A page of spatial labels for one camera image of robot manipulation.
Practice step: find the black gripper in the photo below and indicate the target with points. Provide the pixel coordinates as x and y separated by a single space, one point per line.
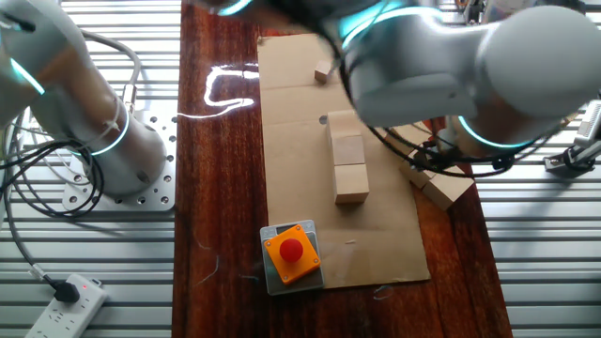
451 152

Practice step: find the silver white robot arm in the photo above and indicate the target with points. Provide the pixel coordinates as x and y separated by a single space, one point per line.
131 155

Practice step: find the small wooden cube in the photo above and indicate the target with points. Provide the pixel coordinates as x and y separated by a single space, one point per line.
322 72

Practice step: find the brown cardboard sheet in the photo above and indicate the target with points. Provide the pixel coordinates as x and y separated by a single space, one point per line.
300 211

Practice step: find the orange emergency stop button box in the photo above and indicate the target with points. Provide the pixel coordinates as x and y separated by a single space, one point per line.
291 253

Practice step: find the orange emergency stop button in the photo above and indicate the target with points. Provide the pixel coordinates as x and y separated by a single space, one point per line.
300 287

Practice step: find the reddish brown wooden board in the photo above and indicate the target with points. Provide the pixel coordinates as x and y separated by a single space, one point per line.
220 211

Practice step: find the silver robot mounting plate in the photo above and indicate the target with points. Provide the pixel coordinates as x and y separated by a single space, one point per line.
162 188

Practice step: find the white power strip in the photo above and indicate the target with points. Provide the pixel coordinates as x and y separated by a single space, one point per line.
70 314

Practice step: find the black round wrist camera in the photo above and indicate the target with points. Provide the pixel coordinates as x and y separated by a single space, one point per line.
503 163

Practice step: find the metal camera stand bracket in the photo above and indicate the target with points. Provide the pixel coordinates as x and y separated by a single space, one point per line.
561 163

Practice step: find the small dark metal bracket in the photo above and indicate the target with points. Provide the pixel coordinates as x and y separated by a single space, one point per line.
473 10

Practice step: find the silver camera on stand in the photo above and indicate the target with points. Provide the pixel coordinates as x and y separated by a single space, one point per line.
592 127

